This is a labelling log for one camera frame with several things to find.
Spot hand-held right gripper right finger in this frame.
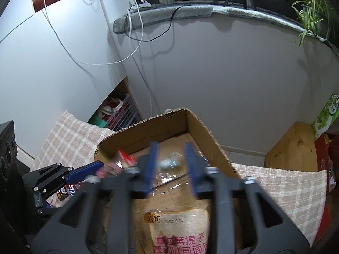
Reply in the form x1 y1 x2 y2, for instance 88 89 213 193
184 142 311 254

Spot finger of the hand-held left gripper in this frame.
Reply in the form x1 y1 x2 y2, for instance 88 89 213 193
22 160 104 191
33 189 64 217

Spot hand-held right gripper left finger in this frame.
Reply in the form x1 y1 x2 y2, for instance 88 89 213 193
30 141 161 254

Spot pink snack packet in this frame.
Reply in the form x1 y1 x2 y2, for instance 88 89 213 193
99 163 125 178

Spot cardboard box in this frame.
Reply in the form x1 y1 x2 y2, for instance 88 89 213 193
94 108 244 254

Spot snack packets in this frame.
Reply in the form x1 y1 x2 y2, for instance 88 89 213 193
134 151 212 254

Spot red snack packet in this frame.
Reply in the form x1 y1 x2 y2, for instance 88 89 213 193
117 148 137 169

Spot brown chocolate bar packet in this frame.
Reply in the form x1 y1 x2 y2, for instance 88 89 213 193
56 182 80 200

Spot green plastic container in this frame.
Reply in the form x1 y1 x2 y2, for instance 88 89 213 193
88 116 108 129

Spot red and white bag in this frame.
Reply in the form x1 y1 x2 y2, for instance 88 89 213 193
99 98 124 123

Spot white wardrobe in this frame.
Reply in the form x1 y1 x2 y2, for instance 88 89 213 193
0 0 139 170

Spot pink plaid blanket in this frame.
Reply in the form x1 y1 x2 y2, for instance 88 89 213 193
30 110 329 249

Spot red box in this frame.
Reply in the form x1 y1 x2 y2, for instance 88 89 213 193
315 133 339 194

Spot grey windowsill mat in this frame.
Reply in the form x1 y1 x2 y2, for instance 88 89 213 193
113 4 329 43

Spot green potted plant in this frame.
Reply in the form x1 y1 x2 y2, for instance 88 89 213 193
283 0 337 46

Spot thin white cable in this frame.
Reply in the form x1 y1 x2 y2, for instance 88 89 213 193
127 5 153 113

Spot long white cable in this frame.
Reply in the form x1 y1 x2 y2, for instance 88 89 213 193
42 0 145 65

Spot black cable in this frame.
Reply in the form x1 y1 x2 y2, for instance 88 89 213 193
130 2 191 43

